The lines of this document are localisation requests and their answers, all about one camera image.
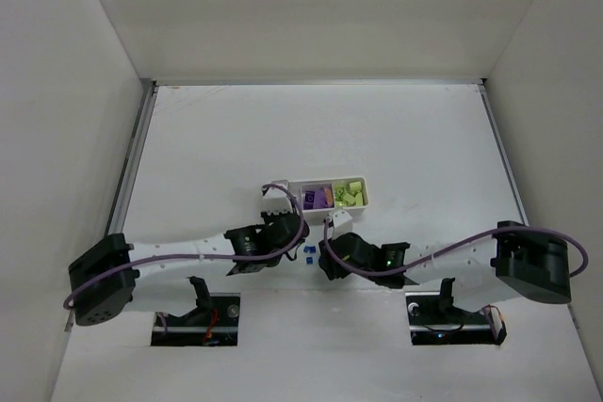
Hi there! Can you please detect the purple butterfly lego assembly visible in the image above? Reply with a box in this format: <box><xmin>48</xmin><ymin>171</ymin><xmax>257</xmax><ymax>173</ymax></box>
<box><xmin>303</xmin><ymin>186</ymin><xmax>327</xmax><ymax>210</ymax></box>

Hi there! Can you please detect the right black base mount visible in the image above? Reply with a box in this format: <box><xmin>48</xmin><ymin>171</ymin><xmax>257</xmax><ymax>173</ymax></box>
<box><xmin>406</xmin><ymin>279</ymin><xmax>508</xmax><ymax>346</ymax></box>

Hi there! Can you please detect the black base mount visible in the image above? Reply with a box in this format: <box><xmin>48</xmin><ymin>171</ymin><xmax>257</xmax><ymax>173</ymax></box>
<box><xmin>406</xmin><ymin>279</ymin><xmax>508</xmax><ymax>346</ymax></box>
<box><xmin>151</xmin><ymin>277</ymin><xmax>240</xmax><ymax>347</ymax></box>

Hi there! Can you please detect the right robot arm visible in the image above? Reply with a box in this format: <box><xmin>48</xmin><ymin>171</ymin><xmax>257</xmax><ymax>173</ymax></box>
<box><xmin>319</xmin><ymin>221</ymin><xmax>571</xmax><ymax>313</ymax></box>

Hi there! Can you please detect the lime green lego brick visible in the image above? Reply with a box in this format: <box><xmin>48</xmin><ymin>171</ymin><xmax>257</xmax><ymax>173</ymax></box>
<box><xmin>334</xmin><ymin>185</ymin><xmax>356</xmax><ymax>207</ymax></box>
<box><xmin>346</xmin><ymin>180</ymin><xmax>365</xmax><ymax>207</ymax></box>

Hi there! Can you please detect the white divided container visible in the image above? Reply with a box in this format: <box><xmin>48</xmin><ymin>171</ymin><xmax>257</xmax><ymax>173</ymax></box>
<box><xmin>260</xmin><ymin>176</ymin><xmax>369</xmax><ymax>225</ymax></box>

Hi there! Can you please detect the purple butterfly wing lego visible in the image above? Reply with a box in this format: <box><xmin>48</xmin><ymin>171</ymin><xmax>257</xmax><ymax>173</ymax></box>
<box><xmin>322</xmin><ymin>187</ymin><xmax>334</xmax><ymax>208</ymax></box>

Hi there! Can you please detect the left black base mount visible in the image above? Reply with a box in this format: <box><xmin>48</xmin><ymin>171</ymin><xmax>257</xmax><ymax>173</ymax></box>
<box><xmin>151</xmin><ymin>277</ymin><xmax>240</xmax><ymax>347</ymax></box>

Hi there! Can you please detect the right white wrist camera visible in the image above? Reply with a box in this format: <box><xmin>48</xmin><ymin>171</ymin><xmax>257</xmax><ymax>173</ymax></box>
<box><xmin>325</xmin><ymin>208</ymin><xmax>353</xmax><ymax>239</ymax></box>

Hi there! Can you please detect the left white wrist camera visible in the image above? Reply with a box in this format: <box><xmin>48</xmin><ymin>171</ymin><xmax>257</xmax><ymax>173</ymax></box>
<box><xmin>261</xmin><ymin>180</ymin><xmax>293</xmax><ymax>216</ymax></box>

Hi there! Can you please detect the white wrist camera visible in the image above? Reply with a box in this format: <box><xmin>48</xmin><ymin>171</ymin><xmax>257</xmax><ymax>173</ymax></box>
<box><xmin>325</xmin><ymin>208</ymin><xmax>353</xmax><ymax>239</ymax></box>
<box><xmin>261</xmin><ymin>180</ymin><xmax>293</xmax><ymax>216</ymax></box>

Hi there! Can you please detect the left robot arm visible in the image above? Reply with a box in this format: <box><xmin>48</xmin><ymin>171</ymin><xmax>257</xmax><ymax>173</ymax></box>
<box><xmin>64</xmin><ymin>213</ymin><xmax>310</xmax><ymax>327</ymax></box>

